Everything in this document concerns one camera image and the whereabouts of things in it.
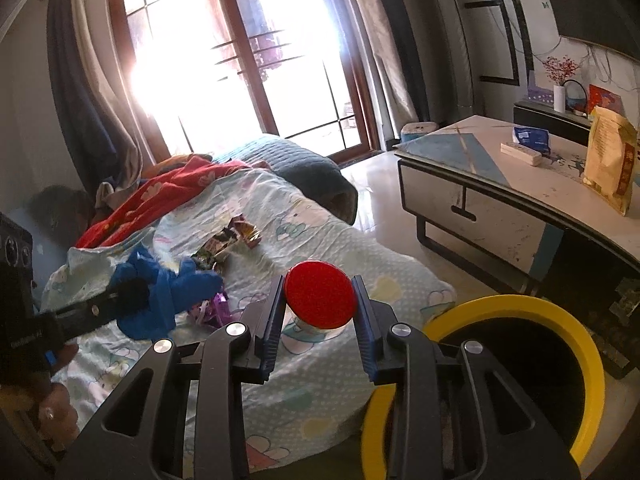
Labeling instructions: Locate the white vase with red flowers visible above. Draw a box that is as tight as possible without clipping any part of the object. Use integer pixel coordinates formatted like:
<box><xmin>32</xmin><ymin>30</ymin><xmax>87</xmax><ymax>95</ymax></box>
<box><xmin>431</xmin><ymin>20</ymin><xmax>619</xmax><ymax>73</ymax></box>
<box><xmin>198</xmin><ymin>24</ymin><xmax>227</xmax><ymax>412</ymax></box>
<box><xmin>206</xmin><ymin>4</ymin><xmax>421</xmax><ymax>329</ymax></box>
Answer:
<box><xmin>542</xmin><ymin>55</ymin><xmax>583</xmax><ymax>113</ymax></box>

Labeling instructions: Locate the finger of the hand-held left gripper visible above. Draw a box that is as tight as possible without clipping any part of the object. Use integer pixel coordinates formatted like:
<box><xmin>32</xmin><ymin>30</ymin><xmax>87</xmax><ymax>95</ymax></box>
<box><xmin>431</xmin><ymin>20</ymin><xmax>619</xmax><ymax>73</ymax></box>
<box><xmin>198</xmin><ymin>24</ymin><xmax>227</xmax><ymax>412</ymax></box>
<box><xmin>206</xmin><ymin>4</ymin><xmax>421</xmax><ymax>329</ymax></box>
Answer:
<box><xmin>54</xmin><ymin>280</ymin><xmax>151</xmax><ymax>336</ymax></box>

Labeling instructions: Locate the cartoon print bedsheet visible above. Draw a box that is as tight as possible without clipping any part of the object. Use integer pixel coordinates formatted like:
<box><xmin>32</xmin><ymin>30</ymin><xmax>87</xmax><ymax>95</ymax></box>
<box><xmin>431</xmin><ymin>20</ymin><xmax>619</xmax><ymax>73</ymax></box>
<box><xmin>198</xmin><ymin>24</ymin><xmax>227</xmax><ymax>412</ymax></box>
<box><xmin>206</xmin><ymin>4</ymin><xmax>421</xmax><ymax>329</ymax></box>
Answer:
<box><xmin>40</xmin><ymin>167</ymin><xmax>456</xmax><ymax>476</ymax></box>

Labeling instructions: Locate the marble top coffee table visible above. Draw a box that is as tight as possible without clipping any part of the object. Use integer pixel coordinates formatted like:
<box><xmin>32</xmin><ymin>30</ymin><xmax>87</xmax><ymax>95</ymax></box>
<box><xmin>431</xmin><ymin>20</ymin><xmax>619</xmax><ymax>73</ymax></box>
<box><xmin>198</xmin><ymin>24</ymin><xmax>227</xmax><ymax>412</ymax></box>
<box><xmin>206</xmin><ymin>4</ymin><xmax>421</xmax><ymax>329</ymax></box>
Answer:
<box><xmin>392</xmin><ymin>115</ymin><xmax>640</xmax><ymax>381</ymax></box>

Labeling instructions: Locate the dark cushion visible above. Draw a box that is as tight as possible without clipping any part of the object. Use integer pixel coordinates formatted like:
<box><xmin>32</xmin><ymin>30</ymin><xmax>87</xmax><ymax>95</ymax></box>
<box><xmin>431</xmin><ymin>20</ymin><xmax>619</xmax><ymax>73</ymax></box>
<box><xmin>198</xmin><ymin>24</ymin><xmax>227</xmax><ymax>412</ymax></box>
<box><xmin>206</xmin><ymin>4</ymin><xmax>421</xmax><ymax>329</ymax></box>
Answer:
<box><xmin>25</xmin><ymin>185</ymin><xmax>96</xmax><ymax>246</ymax></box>

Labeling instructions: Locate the red card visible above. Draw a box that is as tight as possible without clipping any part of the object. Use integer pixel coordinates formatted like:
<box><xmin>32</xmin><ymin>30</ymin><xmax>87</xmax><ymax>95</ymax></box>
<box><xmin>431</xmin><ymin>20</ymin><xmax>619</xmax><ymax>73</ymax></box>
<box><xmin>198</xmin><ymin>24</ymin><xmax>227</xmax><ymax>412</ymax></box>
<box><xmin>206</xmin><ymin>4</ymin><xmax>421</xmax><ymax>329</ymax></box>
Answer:
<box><xmin>587</xmin><ymin>85</ymin><xmax>623</xmax><ymax>113</ymax></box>

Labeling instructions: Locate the beige cloth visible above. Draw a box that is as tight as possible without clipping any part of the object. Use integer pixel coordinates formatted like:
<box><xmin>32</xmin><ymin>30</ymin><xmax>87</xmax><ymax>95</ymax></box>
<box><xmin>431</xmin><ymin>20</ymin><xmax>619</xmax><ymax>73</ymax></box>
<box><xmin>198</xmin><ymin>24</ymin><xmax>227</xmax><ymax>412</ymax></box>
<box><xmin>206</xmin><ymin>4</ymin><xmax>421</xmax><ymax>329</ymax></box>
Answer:
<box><xmin>95</xmin><ymin>180</ymin><xmax>131</xmax><ymax>221</ymax></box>

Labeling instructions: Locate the round table mirror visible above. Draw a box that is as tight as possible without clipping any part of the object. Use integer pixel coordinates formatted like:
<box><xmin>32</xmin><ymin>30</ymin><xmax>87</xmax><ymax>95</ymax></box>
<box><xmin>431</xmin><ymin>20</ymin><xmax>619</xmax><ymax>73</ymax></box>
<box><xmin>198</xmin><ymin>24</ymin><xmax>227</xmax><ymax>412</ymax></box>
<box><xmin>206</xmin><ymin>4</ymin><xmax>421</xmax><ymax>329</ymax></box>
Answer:
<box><xmin>564</xmin><ymin>79</ymin><xmax>590</xmax><ymax>117</ymax></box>

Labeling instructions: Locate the blue quilted mat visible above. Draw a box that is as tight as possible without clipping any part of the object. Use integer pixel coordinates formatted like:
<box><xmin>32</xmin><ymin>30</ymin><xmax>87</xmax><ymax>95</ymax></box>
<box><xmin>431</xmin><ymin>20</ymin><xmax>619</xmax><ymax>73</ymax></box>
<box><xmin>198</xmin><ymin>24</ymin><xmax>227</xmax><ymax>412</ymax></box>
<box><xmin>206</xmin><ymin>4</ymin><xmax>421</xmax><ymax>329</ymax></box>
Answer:
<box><xmin>215</xmin><ymin>135</ymin><xmax>358</xmax><ymax>226</ymax></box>

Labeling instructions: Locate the grey standing air conditioner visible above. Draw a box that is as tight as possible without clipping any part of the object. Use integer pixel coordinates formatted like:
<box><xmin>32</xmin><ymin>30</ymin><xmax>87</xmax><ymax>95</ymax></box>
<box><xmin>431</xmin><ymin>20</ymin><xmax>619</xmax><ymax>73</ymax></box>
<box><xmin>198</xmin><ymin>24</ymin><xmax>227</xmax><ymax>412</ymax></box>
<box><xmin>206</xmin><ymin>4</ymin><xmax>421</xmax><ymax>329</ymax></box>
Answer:
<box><xmin>415</xmin><ymin>0</ymin><xmax>476</xmax><ymax>128</ymax></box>

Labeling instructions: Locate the person's left hand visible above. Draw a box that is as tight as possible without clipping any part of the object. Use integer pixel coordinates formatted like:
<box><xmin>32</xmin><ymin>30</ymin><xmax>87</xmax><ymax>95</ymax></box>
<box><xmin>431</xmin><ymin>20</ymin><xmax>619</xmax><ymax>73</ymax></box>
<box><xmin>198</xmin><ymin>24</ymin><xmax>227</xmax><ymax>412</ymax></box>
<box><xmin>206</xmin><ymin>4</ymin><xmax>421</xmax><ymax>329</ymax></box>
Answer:
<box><xmin>30</xmin><ymin>342</ymin><xmax>83</xmax><ymax>453</ymax></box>

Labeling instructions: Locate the red lidded metal can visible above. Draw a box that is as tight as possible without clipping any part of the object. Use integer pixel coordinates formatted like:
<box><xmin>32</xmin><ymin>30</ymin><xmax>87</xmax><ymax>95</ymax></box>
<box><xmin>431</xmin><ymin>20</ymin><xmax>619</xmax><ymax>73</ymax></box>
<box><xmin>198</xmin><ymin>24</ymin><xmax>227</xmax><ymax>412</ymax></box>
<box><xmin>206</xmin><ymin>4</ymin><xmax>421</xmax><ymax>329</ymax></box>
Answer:
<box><xmin>283</xmin><ymin>259</ymin><xmax>358</xmax><ymax>343</ymax></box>

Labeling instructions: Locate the yellow snack bag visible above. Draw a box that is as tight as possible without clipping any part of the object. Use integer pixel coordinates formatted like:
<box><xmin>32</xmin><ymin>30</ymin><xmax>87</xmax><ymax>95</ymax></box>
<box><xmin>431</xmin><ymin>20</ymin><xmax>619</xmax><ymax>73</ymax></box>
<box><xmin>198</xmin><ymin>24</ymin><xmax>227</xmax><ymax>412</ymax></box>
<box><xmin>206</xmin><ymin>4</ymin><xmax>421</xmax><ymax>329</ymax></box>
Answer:
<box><xmin>582</xmin><ymin>106</ymin><xmax>638</xmax><ymax>217</ymax></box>

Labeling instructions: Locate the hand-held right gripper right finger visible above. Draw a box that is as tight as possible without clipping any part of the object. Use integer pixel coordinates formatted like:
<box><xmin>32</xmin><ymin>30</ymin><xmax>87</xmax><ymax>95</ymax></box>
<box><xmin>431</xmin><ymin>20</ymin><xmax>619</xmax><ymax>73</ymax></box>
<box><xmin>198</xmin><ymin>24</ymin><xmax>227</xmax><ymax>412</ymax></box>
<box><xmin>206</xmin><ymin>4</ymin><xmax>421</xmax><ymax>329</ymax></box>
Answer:
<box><xmin>351</xmin><ymin>275</ymin><xmax>581</xmax><ymax>480</ymax></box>

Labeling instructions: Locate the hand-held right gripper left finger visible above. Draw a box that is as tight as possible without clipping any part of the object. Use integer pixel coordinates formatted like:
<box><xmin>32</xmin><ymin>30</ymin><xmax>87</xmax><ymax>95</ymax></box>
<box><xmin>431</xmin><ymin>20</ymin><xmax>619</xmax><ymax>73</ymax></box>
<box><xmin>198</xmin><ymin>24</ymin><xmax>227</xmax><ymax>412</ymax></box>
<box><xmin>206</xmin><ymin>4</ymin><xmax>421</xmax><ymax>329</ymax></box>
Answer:
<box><xmin>55</xmin><ymin>274</ymin><xmax>287</xmax><ymax>480</ymax></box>

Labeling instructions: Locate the blue cloth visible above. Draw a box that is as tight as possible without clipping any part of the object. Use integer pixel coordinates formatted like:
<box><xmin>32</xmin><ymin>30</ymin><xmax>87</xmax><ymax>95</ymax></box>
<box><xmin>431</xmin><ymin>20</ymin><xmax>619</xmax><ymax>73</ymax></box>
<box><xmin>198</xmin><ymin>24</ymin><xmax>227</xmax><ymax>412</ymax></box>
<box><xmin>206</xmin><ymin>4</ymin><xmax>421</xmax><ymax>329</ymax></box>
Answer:
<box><xmin>117</xmin><ymin>245</ymin><xmax>225</xmax><ymax>341</ymax></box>

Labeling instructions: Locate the blue tissue pack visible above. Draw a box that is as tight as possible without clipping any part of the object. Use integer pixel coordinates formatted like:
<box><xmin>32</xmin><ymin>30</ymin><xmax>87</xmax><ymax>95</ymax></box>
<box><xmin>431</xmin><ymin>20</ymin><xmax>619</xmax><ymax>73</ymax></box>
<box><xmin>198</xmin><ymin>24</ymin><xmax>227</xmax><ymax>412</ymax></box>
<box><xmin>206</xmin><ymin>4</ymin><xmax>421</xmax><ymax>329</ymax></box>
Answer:
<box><xmin>513</xmin><ymin>126</ymin><xmax>551</xmax><ymax>156</ymax></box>

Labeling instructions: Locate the small white blue bin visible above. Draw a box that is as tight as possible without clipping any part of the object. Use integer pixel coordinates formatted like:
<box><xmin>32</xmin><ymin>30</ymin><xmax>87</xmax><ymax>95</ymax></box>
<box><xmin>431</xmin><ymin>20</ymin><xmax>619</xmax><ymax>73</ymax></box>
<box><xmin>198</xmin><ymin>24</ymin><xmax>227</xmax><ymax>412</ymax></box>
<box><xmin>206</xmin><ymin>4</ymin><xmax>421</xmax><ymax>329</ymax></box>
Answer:
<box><xmin>400</xmin><ymin>121</ymin><xmax>441</xmax><ymax>143</ymax></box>

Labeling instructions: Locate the dark television cabinet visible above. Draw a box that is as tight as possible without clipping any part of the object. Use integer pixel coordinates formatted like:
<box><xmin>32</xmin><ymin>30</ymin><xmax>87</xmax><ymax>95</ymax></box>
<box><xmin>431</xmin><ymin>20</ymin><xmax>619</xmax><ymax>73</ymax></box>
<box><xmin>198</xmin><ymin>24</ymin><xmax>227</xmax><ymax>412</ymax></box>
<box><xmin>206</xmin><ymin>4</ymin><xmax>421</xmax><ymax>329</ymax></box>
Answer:
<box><xmin>514</xmin><ymin>101</ymin><xmax>596</xmax><ymax>146</ymax></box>

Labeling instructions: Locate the dark and beige curtain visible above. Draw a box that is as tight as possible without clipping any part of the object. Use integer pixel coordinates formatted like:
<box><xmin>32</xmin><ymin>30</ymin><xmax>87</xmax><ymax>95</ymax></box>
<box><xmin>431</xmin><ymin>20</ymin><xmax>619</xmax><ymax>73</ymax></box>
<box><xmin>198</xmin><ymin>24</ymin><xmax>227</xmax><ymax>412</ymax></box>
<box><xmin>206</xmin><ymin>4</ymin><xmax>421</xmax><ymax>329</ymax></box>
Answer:
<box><xmin>45</xmin><ymin>0</ymin><xmax>151</xmax><ymax>196</ymax></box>
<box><xmin>340</xmin><ymin>0</ymin><xmax>421</xmax><ymax>133</ymax></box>

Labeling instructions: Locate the wall mounted television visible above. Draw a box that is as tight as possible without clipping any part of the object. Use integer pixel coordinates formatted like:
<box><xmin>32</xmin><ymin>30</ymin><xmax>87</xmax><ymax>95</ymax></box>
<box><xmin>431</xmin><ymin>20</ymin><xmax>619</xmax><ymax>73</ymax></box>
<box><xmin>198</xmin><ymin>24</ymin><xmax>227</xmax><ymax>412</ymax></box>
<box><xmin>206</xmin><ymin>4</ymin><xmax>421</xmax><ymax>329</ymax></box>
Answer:
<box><xmin>532</xmin><ymin>0</ymin><xmax>640</xmax><ymax>61</ymax></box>

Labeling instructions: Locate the dark colourful snack wrapper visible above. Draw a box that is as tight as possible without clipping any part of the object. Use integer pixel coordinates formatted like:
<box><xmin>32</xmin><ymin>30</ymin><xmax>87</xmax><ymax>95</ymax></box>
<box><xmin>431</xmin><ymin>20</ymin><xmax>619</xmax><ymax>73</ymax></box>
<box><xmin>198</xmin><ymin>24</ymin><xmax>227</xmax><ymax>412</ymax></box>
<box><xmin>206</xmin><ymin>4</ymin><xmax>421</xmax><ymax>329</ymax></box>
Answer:
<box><xmin>210</xmin><ymin>215</ymin><xmax>263</xmax><ymax>261</ymax></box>

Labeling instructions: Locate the brown framed glass door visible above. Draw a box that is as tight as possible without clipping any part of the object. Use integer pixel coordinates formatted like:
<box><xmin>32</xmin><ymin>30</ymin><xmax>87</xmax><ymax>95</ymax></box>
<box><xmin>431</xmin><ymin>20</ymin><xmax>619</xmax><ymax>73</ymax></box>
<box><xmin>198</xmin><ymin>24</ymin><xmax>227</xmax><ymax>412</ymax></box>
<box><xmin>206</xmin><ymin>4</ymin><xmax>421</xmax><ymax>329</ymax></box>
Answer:
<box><xmin>105</xmin><ymin>0</ymin><xmax>386</xmax><ymax>163</ymax></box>

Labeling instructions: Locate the red flower print blanket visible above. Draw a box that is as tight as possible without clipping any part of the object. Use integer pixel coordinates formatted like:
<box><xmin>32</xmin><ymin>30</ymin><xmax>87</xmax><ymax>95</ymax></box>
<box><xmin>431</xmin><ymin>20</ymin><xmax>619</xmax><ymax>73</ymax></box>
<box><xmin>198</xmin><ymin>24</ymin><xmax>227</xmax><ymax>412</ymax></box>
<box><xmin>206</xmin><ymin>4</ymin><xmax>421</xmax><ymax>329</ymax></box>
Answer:
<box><xmin>75</xmin><ymin>156</ymin><xmax>251</xmax><ymax>250</ymax></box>

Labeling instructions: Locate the yellow rimmed black bin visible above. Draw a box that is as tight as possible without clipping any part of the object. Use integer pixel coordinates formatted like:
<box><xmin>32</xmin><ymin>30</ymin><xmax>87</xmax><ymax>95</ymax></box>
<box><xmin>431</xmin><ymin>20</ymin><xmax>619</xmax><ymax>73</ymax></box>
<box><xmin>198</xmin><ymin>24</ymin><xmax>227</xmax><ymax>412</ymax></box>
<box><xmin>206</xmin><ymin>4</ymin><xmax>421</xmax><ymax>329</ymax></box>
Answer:
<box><xmin>360</xmin><ymin>294</ymin><xmax>607</xmax><ymax>480</ymax></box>

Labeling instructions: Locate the green snack wrapper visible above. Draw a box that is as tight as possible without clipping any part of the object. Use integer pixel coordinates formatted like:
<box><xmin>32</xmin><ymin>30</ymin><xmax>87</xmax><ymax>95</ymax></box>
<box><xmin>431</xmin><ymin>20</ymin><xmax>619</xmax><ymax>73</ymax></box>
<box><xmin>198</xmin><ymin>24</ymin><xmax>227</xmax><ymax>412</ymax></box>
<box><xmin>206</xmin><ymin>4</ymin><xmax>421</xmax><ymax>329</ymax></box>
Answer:
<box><xmin>192</xmin><ymin>250</ymin><xmax>226</xmax><ymax>276</ymax></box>

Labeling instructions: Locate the purple snack wrapper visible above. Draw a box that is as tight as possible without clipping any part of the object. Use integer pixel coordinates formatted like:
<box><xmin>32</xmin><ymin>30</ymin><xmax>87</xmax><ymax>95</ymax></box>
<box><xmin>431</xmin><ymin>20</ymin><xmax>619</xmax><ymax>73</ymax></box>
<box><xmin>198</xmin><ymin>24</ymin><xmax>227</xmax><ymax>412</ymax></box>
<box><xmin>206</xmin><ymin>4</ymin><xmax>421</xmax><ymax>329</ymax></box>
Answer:
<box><xmin>187</xmin><ymin>292</ymin><xmax>236</xmax><ymax>328</ymax></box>

